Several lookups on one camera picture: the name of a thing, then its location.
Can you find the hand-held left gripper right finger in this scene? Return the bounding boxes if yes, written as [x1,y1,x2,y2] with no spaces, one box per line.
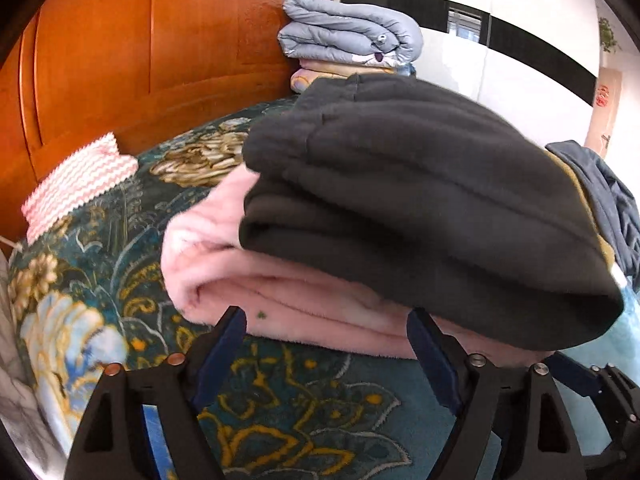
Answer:
[406,307,588,480]

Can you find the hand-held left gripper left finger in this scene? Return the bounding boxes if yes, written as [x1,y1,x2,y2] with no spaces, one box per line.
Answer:
[64,305,248,480]

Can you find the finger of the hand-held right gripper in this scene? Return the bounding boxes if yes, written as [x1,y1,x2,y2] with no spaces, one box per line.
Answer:
[545,351,640,461]

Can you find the pink fleece garment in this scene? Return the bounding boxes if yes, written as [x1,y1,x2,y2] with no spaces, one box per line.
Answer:
[161,165,556,361]

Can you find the dark grey printed pants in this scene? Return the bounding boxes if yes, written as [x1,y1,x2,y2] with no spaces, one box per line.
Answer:
[239,74,626,352]

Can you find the teal floral bed blanket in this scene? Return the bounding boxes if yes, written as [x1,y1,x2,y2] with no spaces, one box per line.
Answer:
[7,97,640,480]

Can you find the grey-blue hoodie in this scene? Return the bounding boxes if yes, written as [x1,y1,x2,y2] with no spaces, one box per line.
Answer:
[545,140,640,293]

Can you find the mustard yellow garment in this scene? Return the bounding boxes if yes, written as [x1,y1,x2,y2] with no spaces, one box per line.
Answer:
[545,152,618,268]

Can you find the pink zigzag pillow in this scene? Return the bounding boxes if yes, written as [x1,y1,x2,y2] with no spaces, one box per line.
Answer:
[21,132,140,241]

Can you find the pale pink door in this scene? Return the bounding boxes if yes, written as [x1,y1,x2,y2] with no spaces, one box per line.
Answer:
[582,66,623,161]

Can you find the folded floral quilt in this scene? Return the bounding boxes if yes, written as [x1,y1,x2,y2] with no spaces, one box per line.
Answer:
[290,57,417,95]

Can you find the white and black wardrobe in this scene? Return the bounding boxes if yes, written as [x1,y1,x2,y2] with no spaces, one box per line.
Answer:
[340,0,601,126]

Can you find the wooden bed headboard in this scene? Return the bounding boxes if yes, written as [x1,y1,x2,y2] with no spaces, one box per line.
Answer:
[0,0,333,246]

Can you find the folded light blue quilt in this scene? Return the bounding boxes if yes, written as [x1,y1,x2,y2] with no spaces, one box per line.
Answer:
[277,0,425,67]

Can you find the green potted plant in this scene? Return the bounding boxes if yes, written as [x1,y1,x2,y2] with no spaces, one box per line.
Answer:
[597,16,621,55]

